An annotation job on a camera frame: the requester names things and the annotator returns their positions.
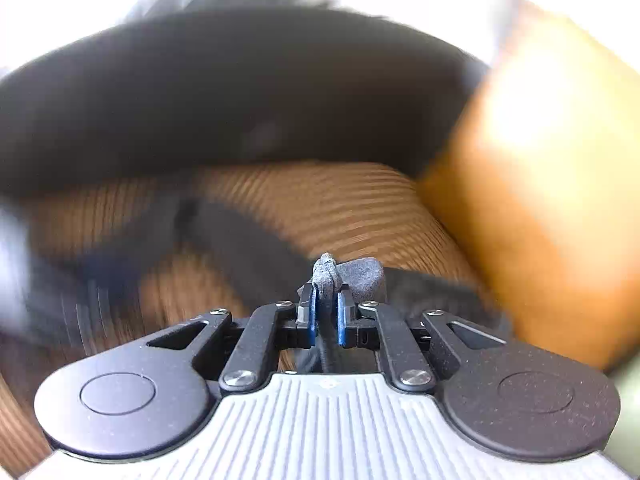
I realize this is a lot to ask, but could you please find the dark grey sofa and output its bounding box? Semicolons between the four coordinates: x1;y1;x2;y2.
0;7;493;203

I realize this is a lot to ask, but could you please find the brown woven sofa mat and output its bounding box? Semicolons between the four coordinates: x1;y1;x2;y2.
0;160;501;476

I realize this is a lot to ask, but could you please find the dark grey garment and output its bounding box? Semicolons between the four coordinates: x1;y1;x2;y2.
20;195;513;376

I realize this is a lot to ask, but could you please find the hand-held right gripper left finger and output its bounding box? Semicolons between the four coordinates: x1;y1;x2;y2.
147;284;321;393

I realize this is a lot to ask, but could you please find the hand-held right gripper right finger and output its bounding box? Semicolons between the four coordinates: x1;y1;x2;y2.
336;285;507;393

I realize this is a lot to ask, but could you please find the orange leather cushion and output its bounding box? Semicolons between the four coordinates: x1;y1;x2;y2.
417;0;640;372

